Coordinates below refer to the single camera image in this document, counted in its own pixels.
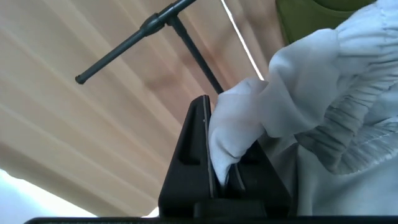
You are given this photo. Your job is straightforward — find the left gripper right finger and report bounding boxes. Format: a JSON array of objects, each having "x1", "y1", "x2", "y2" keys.
[{"x1": 224, "y1": 139, "x2": 292, "y2": 216}]

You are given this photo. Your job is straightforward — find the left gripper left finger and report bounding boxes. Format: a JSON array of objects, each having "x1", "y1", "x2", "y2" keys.
[{"x1": 157, "y1": 95, "x2": 220, "y2": 218}]

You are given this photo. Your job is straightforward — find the pale grey shorts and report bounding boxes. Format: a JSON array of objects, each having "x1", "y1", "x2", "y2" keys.
[{"x1": 207, "y1": 0, "x2": 398, "y2": 217}]

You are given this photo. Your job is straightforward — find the green printed t-shirt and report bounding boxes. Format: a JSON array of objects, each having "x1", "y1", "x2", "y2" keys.
[{"x1": 275, "y1": 0, "x2": 377, "y2": 46}]

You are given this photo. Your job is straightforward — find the black clothes rack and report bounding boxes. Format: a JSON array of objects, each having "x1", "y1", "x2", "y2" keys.
[{"x1": 74, "y1": 0, "x2": 225, "y2": 96}]

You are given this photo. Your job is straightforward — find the beige curtain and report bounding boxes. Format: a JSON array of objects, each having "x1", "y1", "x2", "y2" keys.
[{"x1": 0, "y1": 0, "x2": 285, "y2": 218}]

